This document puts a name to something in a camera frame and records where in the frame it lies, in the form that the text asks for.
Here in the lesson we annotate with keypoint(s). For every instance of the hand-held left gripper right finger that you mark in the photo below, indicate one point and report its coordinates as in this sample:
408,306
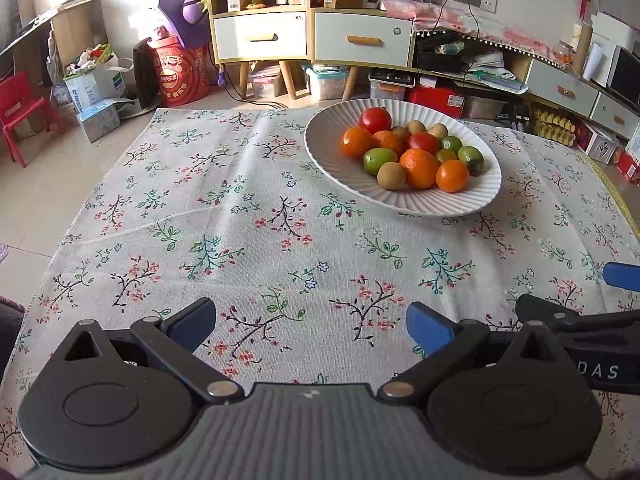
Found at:
427,327

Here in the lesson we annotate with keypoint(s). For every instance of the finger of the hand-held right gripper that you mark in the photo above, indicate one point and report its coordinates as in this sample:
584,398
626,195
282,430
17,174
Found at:
600,322
622,276

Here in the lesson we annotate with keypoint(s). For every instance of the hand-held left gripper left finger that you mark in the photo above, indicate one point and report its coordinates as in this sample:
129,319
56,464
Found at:
197,317

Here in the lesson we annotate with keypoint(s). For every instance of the orange tomato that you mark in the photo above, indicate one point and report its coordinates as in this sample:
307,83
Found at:
452,175
356,141

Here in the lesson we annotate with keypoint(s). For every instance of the brown kiwi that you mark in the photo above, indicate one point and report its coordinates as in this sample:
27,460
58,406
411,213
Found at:
391,176
400,132

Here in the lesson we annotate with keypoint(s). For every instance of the mandarin orange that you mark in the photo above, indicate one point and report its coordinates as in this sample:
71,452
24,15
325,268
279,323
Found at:
387,140
419,168

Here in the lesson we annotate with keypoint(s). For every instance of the green jujube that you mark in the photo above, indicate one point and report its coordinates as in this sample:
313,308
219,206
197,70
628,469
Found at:
380,161
451,144

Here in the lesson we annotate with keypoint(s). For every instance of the yellow-orange tomato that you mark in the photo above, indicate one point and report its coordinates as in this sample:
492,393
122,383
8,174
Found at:
446,155

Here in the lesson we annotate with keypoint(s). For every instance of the dark green tomato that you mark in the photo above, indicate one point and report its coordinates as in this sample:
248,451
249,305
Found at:
471,159

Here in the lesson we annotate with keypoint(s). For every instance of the red tomato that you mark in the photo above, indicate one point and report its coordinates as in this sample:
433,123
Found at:
375,120
424,142

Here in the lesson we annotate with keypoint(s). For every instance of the white ribbed plate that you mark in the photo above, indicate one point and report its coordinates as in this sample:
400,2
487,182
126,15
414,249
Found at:
330,160

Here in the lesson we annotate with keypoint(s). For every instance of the tan longan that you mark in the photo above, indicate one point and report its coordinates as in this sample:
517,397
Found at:
438,130
416,126

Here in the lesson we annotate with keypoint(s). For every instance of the red snack box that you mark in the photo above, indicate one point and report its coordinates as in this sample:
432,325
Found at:
629,166

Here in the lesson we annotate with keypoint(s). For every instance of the white patterned box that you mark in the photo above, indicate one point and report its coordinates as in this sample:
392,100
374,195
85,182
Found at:
600,145

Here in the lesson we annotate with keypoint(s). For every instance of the floral tablecloth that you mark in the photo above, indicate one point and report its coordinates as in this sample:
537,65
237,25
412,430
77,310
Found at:
250,185

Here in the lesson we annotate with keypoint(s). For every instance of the tray of gold ingots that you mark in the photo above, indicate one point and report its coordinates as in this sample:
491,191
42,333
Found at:
555,125

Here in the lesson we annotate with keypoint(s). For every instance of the pale blue drawer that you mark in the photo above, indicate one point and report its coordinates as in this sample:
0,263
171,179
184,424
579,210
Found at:
602,110
545,80

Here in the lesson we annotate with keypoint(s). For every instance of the microwave oven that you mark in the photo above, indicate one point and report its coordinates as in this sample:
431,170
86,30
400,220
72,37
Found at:
625,77

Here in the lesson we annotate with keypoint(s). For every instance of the rolled white paper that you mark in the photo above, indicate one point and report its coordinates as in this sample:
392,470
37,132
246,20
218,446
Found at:
595,60

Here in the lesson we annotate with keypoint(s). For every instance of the light blue tissue box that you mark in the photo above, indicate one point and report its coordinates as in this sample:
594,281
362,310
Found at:
97,120

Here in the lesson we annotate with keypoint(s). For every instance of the red storage box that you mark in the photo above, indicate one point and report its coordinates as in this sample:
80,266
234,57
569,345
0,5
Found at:
432,100

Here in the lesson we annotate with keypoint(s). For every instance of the glass jar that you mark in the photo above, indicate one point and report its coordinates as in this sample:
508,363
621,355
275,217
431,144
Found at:
563,55

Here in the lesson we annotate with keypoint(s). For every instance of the cardboard tube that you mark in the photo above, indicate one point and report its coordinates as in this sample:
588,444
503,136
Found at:
582,47

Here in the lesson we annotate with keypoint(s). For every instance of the long wooden tv cabinet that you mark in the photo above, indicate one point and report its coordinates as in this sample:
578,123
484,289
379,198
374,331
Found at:
520,66

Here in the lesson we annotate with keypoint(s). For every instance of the red round gift box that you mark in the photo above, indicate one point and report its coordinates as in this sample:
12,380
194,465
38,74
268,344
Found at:
180,80

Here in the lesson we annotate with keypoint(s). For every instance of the clear bin dark lid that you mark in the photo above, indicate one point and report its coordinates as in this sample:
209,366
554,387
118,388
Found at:
390,87

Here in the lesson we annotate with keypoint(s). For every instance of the clear bin pink contents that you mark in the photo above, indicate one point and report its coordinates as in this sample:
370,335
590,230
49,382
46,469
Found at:
265,82

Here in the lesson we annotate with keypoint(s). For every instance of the black flat panel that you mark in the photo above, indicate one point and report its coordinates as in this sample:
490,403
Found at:
145,75

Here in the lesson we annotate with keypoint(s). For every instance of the white appliance box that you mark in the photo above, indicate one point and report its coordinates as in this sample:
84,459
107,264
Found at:
612,27

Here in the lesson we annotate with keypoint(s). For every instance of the stack of papers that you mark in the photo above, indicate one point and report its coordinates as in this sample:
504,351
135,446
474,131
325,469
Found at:
490,65

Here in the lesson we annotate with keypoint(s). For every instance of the white carton of clutter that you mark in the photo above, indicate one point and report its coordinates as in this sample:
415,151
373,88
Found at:
90,87

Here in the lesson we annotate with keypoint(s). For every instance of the low wooden drawer cabinet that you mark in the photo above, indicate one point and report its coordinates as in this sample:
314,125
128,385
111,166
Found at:
348,82

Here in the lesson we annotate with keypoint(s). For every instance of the clear bin blue lid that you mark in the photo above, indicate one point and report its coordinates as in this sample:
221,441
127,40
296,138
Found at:
325,85

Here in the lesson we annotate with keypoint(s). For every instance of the black storage case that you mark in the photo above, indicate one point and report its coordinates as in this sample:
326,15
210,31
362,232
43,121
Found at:
435,62

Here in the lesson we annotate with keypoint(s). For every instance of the pink patterned table runner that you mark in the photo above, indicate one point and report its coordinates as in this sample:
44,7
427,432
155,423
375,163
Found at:
500,35

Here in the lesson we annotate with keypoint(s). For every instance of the red plastic chair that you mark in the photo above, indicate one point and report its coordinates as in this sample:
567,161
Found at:
17,110

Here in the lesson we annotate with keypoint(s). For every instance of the white drawer round lock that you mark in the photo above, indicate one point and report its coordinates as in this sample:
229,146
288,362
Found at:
330,55

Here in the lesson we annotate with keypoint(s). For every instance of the brown cardboard box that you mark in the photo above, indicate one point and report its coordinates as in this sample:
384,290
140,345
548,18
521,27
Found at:
70,35

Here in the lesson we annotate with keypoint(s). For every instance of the purple plush toy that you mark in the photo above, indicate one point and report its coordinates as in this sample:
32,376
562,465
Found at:
177,0

